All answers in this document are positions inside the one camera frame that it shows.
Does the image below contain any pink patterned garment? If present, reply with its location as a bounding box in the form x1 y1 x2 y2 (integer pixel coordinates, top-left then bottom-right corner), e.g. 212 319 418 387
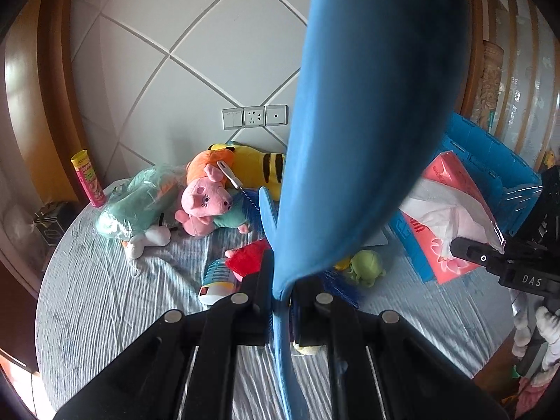
514 376 552 418

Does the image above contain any small green plush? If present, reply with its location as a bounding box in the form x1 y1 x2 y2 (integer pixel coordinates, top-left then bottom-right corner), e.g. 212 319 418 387
348 249 388 288

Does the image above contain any large pink pig plush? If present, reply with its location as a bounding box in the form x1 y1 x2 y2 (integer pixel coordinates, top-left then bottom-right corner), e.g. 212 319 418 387
175 164 257 238

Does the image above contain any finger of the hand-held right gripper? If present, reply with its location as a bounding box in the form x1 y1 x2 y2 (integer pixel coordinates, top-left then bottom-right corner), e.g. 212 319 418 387
450 236 508 272

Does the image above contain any person's right hand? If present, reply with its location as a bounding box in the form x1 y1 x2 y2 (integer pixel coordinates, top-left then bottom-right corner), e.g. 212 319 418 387
512 304 560 370

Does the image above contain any pink tissue pack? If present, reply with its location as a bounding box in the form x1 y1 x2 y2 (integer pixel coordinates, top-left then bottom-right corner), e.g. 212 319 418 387
400 151 506 284

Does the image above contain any white plush toy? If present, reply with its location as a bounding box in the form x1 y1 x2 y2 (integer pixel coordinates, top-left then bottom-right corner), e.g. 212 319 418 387
121 223 172 260

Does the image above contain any blue bottle brush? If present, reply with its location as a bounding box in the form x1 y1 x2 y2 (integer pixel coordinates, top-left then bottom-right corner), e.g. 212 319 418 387
216 160 263 232

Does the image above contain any black box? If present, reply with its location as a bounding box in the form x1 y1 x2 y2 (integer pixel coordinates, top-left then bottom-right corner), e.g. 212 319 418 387
34 201 73 246

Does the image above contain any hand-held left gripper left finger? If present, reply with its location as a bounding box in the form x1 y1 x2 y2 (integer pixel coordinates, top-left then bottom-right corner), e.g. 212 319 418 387
52 262 281 420

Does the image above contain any white wall switch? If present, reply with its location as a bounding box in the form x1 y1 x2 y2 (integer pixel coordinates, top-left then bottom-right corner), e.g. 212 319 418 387
222 107 245 131

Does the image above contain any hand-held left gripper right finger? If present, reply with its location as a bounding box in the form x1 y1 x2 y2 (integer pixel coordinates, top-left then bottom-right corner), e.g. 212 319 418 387
289 280 510 420

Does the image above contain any blue three-wing boomerang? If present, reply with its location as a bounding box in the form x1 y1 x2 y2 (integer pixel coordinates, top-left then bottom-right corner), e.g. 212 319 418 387
258 0 467 420

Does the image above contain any pink and yellow snack can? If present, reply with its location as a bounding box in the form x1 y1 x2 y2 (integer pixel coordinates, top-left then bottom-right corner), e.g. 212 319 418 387
71 149 106 209

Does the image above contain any teal plush in plastic bag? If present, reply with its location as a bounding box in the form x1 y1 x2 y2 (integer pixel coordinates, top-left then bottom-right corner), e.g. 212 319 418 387
95 164 189 243

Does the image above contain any yellow striped plush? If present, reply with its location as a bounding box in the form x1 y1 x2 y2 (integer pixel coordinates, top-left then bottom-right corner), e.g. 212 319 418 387
208 141 287 202

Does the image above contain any white wall socket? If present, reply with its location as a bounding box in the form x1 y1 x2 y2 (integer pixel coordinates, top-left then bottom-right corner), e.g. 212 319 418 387
244 106 267 129

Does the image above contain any blue plastic storage crate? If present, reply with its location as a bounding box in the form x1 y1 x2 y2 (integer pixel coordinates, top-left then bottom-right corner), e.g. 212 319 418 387
389 111 543 283

